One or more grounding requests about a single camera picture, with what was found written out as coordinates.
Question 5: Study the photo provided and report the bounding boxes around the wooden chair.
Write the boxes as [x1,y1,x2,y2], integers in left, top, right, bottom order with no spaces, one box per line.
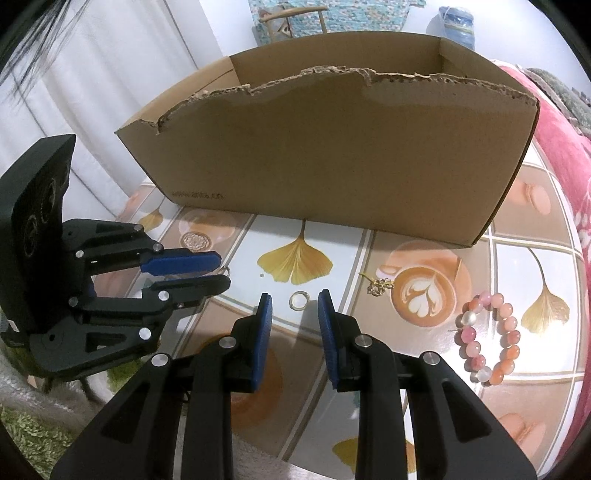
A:
[259,4,329,37]

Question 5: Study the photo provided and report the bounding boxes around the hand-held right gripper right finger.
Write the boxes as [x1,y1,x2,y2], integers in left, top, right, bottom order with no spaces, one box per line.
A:
[318,288,539,480]

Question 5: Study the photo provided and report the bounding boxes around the brown cardboard box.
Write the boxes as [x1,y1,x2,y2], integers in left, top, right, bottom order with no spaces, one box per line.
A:
[115,32,541,247]

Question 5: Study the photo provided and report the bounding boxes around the person's black hair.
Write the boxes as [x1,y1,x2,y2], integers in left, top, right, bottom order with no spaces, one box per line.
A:
[0,0,75,95]

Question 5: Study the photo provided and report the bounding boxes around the green shaggy rug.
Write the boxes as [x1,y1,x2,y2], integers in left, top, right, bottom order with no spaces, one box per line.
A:
[0,342,139,467]

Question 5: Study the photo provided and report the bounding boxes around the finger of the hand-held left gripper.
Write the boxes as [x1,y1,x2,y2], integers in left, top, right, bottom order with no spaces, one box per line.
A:
[64,219,221,278]
[68,274,232,325]

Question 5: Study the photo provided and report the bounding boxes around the grey patterned blanket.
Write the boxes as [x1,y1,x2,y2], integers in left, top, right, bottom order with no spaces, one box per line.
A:
[526,68,591,134]

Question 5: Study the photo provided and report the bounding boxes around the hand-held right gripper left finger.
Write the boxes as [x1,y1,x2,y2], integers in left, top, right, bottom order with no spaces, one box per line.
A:
[50,292,274,480]

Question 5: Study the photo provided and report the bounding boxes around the white curtain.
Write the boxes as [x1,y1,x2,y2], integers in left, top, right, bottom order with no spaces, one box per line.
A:
[0,0,232,222]

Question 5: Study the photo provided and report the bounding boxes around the pink floral blanket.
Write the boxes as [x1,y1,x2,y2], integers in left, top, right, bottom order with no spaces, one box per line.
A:
[499,65,591,324]

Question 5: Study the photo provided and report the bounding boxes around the blue water bottle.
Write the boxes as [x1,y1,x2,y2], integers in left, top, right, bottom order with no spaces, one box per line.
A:
[436,6,476,48]

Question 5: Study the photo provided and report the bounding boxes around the pink bead bracelet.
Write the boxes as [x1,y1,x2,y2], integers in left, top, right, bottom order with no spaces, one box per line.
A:
[455,291,522,386]

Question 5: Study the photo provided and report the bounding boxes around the light blue floral cloth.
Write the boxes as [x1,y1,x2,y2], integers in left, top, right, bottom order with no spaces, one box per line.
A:
[249,0,413,43]

